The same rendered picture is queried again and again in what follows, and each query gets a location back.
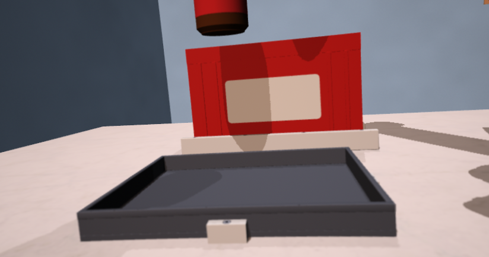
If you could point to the dark grey shallow tray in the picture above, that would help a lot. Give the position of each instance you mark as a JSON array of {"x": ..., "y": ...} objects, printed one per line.
[{"x": 276, "y": 191}]

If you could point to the brown bottle with red label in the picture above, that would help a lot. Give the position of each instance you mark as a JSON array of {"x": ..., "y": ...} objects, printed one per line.
[{"x": 221, "y": 17}]

